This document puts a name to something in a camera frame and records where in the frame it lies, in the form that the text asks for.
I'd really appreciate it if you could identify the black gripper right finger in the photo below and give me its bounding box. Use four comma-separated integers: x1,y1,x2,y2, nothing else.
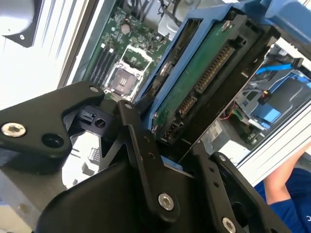
189,143,291,233

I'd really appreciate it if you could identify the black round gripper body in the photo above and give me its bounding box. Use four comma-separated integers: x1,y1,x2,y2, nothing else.
34,160,219,233

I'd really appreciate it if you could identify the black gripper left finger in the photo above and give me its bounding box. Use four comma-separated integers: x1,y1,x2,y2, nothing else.
0,82,181,223

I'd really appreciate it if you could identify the hard disk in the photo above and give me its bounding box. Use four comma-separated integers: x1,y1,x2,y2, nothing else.
133,0,311,179

